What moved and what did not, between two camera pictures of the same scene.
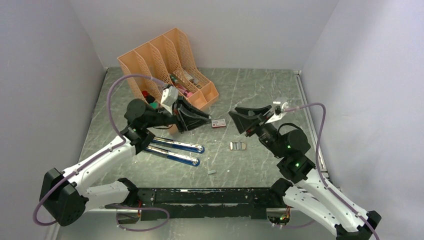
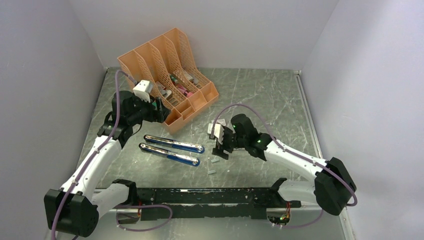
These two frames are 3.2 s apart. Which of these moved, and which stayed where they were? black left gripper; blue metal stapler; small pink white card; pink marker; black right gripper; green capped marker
Moved: black right gripper; black left gripper
Stayed: pink marker; green capped marker; blue metal stapler; small pink white card
